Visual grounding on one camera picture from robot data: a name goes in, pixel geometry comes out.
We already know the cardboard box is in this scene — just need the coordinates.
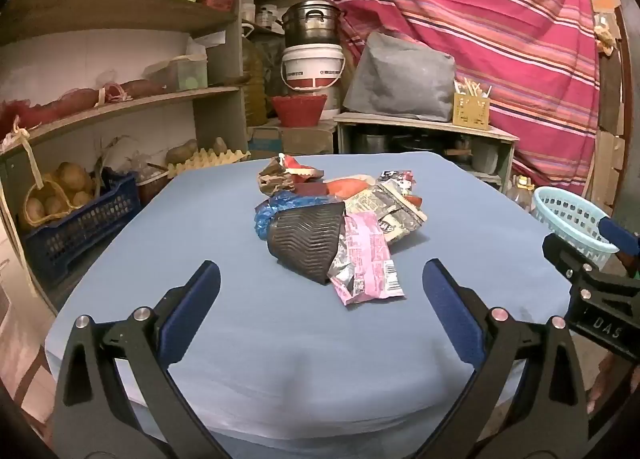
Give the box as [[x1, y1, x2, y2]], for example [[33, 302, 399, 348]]
[[247, 125, 336, 156]]

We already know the pink snack wrapper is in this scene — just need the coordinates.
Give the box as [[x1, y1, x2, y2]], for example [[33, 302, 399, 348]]
[[334, 211, 405, 307]]

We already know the large metal pot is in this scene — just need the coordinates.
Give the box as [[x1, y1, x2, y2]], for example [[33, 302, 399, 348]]
[[281, 0, 346, 47]]

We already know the blue plastic crate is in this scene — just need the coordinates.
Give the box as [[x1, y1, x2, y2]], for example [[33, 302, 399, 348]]
[[22, 171, 141, 280]]

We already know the black ribbed paper cup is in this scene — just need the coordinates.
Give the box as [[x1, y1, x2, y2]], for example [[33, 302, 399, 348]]
[[266, 202, 347, 286]]

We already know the large yellow oil jug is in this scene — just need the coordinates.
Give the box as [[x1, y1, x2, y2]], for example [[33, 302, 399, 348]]
[[241, 24, 271, 128]]

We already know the wooden shelf unit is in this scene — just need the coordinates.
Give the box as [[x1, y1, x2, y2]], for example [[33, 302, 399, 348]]
[[0, 0, 321, 315]]

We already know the blue tablecloth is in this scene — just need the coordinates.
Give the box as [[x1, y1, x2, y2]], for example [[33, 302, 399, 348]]
[[44, 153, 581, 446]]

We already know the sweet potato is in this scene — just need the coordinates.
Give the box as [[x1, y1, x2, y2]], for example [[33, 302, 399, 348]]
[[119, 80, 166, 97]]

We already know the yellow perforated utensil holder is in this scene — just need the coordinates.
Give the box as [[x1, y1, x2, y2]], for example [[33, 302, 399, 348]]
[[452, 91, 491, 131]]

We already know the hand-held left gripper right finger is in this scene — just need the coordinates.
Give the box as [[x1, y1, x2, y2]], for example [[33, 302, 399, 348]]
[[422, 259, 591, 459]]

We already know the red mesh sack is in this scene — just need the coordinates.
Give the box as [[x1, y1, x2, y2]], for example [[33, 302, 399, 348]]
[[0, 88, 103, 132]]

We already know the small wooden cabinet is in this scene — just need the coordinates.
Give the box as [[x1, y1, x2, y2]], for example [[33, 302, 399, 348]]
[[332, 111, 521, 184]]

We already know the grey plastic container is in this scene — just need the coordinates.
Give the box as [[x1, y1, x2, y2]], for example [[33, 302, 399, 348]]
[[472, 139, 498, 172]]

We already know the orange wrapper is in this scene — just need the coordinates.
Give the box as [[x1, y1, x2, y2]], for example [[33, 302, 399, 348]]
[[322, 178, 376, 200]]

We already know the brown paper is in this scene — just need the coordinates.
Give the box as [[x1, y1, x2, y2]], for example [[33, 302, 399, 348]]
[[257, 159, 301, 197]]

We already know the white plastic bucket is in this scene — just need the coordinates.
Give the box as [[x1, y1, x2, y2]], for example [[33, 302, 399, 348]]
[[280, 44, 347, 92]]

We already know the black pan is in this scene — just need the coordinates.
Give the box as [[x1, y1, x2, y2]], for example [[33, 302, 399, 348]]
[[392, 136, 451, 154]]

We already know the grey fabric cover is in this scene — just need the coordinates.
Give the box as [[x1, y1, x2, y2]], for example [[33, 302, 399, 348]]
[[342, 31, 457, 122]]

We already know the dark printed wrapper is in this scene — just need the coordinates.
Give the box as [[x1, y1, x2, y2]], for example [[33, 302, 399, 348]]
[[377, 170, 416, 194]]

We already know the oil bottle with yellow cap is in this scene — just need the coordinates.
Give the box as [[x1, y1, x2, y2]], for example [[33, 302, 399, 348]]
[[507, 176, 536, 212]]

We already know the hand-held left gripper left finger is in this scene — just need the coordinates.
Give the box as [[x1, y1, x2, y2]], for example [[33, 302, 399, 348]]
[[52, 260, 236, 459]]

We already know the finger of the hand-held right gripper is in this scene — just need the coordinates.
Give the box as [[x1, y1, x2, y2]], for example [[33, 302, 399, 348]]
[[597, 215, 640, 271], [542, 233, 601, 286]]

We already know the red plastic bowl basket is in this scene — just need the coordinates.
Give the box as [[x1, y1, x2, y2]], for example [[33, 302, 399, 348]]
[[271, 94, 328, 128]]

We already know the clear plastic container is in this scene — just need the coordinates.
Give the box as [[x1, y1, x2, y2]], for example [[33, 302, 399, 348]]
[[145, 54, 208, 92]]

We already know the blue plastic bag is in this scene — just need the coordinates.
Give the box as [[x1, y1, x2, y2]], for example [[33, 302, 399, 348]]
[[254, 190, 328, 242]]

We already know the small steel pot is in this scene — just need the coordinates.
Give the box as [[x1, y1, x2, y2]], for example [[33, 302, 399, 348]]
[[352, 134, 391, 154]]

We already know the bundle of chopsticks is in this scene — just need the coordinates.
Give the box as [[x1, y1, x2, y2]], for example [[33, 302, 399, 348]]
[[454, 78, 493, 100]]

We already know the person's right hand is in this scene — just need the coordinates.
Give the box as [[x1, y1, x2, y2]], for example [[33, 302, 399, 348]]
[[587, 353, 630, 416]]

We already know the grey printed snack wrapper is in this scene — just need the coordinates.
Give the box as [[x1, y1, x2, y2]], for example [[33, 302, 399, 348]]
[[345, 184, 428, 245]]

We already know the light blue plastic basket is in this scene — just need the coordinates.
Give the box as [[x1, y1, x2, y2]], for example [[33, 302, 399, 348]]
[[531, 186, 621, 270]]

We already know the red striped cloth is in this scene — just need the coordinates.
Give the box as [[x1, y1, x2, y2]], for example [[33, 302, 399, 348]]
[[312, 0, 601, 194]]

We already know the yellow egg tray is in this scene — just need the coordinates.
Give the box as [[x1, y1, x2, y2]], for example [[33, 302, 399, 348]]
[[167, 148, 251, 178]]

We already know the woven basket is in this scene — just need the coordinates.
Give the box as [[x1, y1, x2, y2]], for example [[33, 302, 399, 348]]
[[19, 180, 76, 231]]

